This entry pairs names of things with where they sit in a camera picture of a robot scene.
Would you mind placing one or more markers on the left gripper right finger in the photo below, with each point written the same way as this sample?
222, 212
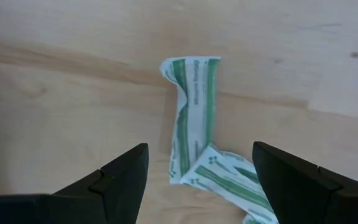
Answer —
291, 183

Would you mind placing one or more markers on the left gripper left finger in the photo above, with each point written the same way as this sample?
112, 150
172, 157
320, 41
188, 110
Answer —
123, 186

